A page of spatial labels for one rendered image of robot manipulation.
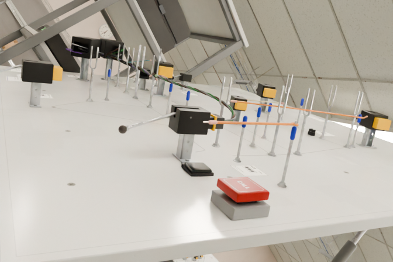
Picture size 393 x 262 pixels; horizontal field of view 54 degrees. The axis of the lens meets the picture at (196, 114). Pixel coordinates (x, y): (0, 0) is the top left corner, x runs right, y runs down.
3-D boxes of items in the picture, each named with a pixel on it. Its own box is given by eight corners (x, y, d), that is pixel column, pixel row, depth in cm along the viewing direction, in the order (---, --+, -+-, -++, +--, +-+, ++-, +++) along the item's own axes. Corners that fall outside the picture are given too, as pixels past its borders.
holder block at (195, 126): (168, 126, 66) (171, 104, 65) (197, 128, 69) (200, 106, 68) (176, 134, 62) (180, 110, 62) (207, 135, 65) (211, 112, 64)
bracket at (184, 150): (172, 154, 68) (176, 127, 67) (184, 154, 69) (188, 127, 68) (181, 163, 64) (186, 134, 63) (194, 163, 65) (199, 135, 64)
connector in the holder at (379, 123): (384, 128, 97) (387, 119, 96) (389, 130, 95) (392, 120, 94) (371, 127, 96) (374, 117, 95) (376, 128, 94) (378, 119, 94)
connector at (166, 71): (171, 77, 121) (172, 67, 121) (172, 78, 119) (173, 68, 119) (157, 75, 120) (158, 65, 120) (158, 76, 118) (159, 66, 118)
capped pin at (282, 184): (275, 185, 61) (289, 120, 59) (280, 183, 62) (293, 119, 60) (283, 188, 60) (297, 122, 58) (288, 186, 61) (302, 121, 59)
